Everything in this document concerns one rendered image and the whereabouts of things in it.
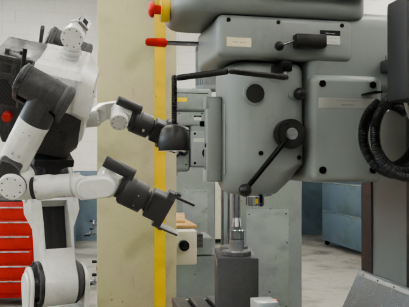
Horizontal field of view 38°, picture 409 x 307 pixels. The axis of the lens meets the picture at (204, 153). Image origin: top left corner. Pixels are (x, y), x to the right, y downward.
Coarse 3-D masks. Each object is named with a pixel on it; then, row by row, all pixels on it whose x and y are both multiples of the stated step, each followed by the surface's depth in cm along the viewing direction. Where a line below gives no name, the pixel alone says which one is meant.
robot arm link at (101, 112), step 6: (102, 102) 221; (108, 102) 221; (114, 102) 220; (96, 108) 218; (102, 108) 220; (108, 108) 221; (90, 114) 216; (96, 114) 216; (102, 114) 221; (108, 114) 222; (96, 120) 216; (102, 120) 222; (96, 126) 218
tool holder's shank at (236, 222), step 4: (232, 196) 181; (236, 196) 180; (232, 200) 181; (236, 200) 180; (232, 204) 181; (236, 204) 180; (232, 208) 181; (236, 208) 180; (232, 212) 181; (236, 212) 180; (232, 216) 181; (236, 216) 180; (232, 220) 181; (236, 220) 180; (240, 220) 181; (232, 224) 181; (236, 224) 180; (240, 224) 181; (236, 228) 180
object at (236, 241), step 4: (232, 236) 180; (236, 236) 179; (240, 236) 179; (232, 240) 180; (236, 240) 179; (240, 240) 179; (232, 244) 179; (236, 244) 179; (240, 244) 179; (232, 248) 179; (236, 248) 179; (240, 248) 179
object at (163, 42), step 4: (148, 40) 153; (152, 40) 154; (156, 40) 154; (160, 40) 154; (164, 40) 154; (148, 44) 154; (152, 44) 154; (156, 44) 154; (160, 44) 154; (164, 44) 154; (168, 44) 155; (172, 44) 155; (176, 44) 155; (180, 44) 156; (184, 44) 156; (188, 44) 156; (192, 44) 156; (196, 44) 156
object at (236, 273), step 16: (224, 256) 178; (240, 256) 177; (256, 256) 178; (224, 272) 175; (240, 272) 175; (256, 272) 176; (224, 288) 175; (240, 288) 175; (256, 288) 175; (224, 304) 175; (240, 304) 175
